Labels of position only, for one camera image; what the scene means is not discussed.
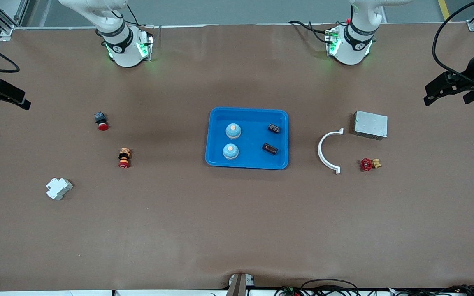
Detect cable bundle with connectors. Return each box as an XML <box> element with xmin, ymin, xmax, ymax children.
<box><xmin>274</xmin><ymin>279</ymin><xmax>361</xmax><ymax>296</ymax></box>

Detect red button with yellow collar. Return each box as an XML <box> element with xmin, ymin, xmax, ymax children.
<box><xmin>118</xmin><ymin>148</ymin><xmax>132</xmax><ymax>169</ymax></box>

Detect white half-ring pipe clamp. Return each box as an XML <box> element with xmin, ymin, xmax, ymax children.
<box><xmin>318</xmin><ymin>128</ymin><xmax>344</xmax><ymax>175</ymax></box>

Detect table edge bracket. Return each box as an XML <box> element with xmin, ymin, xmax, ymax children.
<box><xmin>227</xmin><ymin>273</ymin><xmax>255</xmax><ymax>296</ymax></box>

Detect white circuit breaker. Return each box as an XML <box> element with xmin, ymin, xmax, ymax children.
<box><xmin>46</xmin><ymin>178</ymin><xmax>74</xmax><ymax>201</ymax></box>

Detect blue plastic tray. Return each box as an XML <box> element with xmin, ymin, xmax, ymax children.
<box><xmin>205</xmin><ymin>107</ymin><xmax>289</xmax><ymax>170</ymax></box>

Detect silver metal box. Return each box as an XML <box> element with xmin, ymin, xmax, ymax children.
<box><xmin>353</xmin><ymin>111</ymin><xmax>388</xmax><ymax>141</ymax></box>

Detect black cable bundle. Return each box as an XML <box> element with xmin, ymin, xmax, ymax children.
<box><xmin>389</xmin><ymin>284</ymin><xmax>474</xmax><ymax>296</ymax></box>

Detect black arm base cables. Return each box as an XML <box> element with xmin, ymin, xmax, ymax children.
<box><xmin>288</xmin><ymin>20</ymin><xmax>332</xmax><ymax>44</ymax></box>

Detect red push button black body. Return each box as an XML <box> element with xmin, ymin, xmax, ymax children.
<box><xmin>94</xmin><ymin>112</ymin><xmax>109</xmax><ymax>131</ymax></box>

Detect brass valve with red handle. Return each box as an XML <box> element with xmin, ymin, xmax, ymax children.
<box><xmin>360</xmin><ymin>158</ymin><xmax>382</xmax><ymax>172</ymax></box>

